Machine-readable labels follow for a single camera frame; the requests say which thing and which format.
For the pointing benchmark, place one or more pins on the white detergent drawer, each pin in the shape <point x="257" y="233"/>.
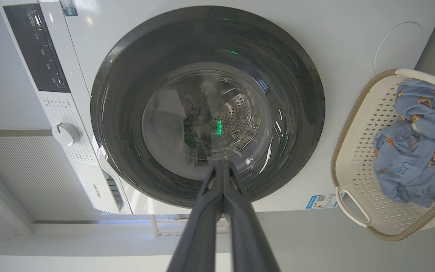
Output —
<point x="96" y="189"/>

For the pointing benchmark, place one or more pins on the black control display panel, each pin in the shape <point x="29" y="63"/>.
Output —
<point x="36" y="45"/>

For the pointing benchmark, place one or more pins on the white front-load washing machine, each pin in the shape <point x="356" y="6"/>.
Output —
<point x="346" y="34"/>

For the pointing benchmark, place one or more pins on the dark round washer door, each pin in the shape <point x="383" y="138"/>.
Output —
<point x="127" y="113"/>

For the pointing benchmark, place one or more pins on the round white filter cover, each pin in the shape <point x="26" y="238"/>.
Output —
<point x="398" y="49"/>

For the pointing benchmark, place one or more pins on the cream perforated laundry basket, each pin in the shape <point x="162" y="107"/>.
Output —
<point x="364" y="124"/>

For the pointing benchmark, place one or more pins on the dark QR code sticker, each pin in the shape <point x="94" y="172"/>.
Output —
<point x="68" y="7"/>

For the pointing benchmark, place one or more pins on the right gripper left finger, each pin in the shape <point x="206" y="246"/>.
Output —
<point x="198" y="234"/>

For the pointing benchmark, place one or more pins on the white control knob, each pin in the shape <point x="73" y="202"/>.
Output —
<point x="65" y="133"/>

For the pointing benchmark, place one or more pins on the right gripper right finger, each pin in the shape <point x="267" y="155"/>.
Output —
<point x="247" y="238"/>

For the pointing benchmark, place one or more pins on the blue energy label sticker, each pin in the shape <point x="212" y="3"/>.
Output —
<point x="321" y="201"/>

